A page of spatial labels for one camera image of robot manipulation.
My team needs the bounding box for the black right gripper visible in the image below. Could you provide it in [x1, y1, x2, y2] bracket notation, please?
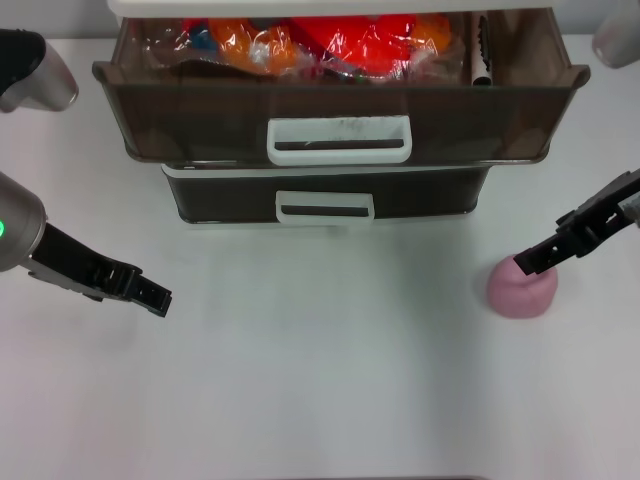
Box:
[513, 168, 640, 277]

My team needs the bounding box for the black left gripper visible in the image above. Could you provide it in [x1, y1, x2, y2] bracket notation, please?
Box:
[28, 222, 174, 319]

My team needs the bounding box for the pink peach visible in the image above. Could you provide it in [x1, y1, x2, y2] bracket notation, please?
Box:
[487, 254, 559, 320]

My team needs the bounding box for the brown translucent drawer with toys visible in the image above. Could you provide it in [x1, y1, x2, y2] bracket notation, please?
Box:
[92, 9, 592, 166]

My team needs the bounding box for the white drawer handle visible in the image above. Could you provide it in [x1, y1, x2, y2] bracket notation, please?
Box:
[274, 190, 376, 226]
[266, 115, 414, 167]

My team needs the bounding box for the brown translucent closed drawer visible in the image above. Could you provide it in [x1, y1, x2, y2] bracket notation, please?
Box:
[162, 167, 492, 229]

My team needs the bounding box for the black serrated strip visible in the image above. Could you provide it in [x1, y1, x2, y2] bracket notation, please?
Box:
[478, 14, 495, 67]

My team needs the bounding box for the orange plastic toy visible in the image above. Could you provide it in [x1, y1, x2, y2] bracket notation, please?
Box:
[207, 17, 302, 76]

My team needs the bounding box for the red plastic toy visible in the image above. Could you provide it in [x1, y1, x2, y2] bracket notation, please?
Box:
[289, 14, 451, 76]

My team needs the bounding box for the clear plastic wrapping bag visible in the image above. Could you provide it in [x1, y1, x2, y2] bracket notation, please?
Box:
[143, 14, 472, 82]

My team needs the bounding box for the grey wrapped cable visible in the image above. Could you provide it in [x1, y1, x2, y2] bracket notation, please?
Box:
[619, 192, 640, 222]

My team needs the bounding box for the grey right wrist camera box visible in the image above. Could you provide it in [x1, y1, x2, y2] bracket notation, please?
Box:
[592, 0, 640, 69]

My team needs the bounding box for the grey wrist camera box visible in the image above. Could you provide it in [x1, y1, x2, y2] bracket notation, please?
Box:
[0, 27, 80, 114]
[592, 0, 640, 69]

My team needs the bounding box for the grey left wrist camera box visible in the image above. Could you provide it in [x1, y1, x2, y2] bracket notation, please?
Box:
[0, 27, 80, 114]

